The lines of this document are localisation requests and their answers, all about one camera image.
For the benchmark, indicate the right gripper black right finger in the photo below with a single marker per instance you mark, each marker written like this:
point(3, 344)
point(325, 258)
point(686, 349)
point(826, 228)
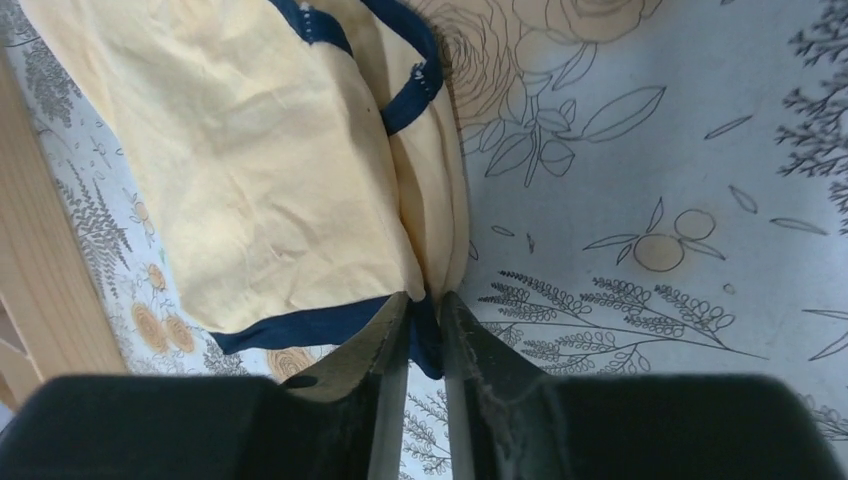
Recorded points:
point(495, 414)

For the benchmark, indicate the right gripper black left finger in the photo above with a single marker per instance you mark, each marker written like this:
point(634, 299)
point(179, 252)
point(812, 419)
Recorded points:
point(346, 411)

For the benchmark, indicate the beige cloth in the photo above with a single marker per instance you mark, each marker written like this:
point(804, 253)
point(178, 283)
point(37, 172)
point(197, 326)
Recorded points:
point(299, 159)

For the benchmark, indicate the floral patterned table mat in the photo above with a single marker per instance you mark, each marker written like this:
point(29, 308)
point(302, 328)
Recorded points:
point(659, 186)

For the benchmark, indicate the wooden compartment tray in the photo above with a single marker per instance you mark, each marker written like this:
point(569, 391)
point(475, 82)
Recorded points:
point(52, 319)

